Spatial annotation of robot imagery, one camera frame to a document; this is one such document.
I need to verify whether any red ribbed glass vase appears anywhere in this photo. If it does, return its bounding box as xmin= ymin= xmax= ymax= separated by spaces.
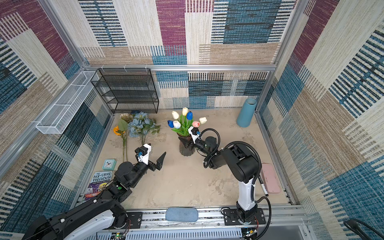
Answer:
xmin=178 ymin=134 xmax=195 ymax=157

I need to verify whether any pink tulip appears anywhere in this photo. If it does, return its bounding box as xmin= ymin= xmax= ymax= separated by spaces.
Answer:
xmin=188 ymin=121 xmax=200 ymax=136

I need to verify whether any white tulip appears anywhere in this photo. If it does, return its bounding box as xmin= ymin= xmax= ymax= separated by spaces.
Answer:
xmin=193 ymin=117 xmax=207 ymax=128

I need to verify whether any light blue tulip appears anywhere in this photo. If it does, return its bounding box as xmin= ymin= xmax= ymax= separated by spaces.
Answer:
xmin=168 ymin=120 xmax=187 ymax=137

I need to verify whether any cream tulip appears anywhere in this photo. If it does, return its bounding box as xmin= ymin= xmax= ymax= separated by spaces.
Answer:
xmin=172 ymin=111 xmax=182 ymax=132

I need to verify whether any yellow tulip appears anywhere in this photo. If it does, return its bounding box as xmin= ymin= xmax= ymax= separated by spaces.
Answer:
xmin=182 ymin=108 xmax=189 ymax=128

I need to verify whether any teal cylindrical vase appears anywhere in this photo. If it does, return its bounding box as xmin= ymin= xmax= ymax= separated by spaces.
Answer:
xmin=237 ymin=98 xmax=257 ymax=128

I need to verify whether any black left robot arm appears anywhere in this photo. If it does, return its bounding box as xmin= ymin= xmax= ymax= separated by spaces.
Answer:
xmin=23 ymin=153 xmax=166 ymax=240

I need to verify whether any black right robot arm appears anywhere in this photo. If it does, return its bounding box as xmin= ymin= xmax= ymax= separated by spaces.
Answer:
xmin=179 ymin=136 xmax=262 ymax=225

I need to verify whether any blue hydrangea flower bunch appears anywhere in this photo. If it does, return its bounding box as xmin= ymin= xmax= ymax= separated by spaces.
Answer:
xmin=128 ymin=112 xmax=161 ymax=145

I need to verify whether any small teal box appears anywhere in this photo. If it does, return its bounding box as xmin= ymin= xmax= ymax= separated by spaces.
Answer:
xmin=102 ymin=159 xmax=117 ymax=171

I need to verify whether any orange and beige flower sprig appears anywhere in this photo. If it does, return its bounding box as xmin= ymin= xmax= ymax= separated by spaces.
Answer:
xmin=113 ymin=113 xmax=134 ymax=162

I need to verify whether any blue grey sponge pad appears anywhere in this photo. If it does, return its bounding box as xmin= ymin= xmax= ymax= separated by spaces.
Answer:
xmin=166 ymin=207 xmax=199 ymax=223

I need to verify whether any colourful paperback book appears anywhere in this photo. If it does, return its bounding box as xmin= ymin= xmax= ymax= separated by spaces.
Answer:
xmin=84 ymin=171 xmax=113 ymax=201

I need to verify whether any black marker pen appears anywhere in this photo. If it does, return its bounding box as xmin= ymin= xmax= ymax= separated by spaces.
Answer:
xmin=258 ymin=176 xmax=269 ymax=197

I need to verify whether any pink case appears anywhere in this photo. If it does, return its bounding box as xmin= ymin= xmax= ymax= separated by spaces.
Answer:
xmin=261 ymin=163 xmax=281 ymax=194

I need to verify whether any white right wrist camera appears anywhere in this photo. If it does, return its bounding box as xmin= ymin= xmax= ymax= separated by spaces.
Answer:
xmin=188 ymin=126 xmax=201 ymax=144

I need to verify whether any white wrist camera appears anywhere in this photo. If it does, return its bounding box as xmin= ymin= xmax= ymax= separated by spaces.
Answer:
xmin=188 ymin=126 xmax=201 ymax=144
xmin=135 ymin=144 xmax=152 ymax=165

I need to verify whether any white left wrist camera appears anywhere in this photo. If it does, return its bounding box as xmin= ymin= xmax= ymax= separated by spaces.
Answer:
xmin=135 ymin=144 xmax=152 ymax=165

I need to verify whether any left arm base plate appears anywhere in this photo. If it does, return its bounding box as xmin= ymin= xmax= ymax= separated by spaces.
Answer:
xmin=122 ymin=212 xmax=143 ymax=230

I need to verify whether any black wire shelf rack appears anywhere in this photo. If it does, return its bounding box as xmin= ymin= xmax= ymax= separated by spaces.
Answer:
xmin=91 ymin=68 xmax=159 ymax=114

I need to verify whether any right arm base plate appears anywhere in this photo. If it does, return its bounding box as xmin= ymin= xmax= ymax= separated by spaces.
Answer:
xmin=221 ymin=208 xmax=267 ymax=226

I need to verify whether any white wire mesh basket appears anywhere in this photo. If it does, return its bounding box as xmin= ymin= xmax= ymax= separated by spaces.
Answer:
xmin=36 ymin=71 xmax=95 ymax=135

